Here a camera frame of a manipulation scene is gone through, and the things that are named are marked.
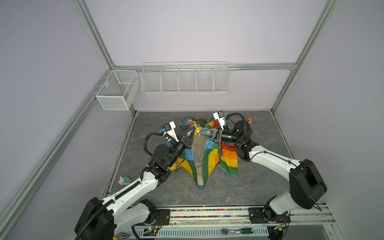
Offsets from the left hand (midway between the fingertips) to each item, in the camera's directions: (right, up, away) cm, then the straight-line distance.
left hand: (197, 130), depth 67 cm
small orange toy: (+40, +5, +45) cm, 60 cm away
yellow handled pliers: (-35, -49, +1) cm, 60 cm away
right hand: (+1, -2, +2) cm, 3 cm away
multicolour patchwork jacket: (+2, -16, +12) cm, 20 cm away
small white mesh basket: (-53, +25, +33) cm, 68 cm away
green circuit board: (-23, -50, +5) cm, 55 cm away
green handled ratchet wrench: (+14, -48, +2) cm, 50 cm away
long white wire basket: (+9, +35, +35) cm, 50 cm away
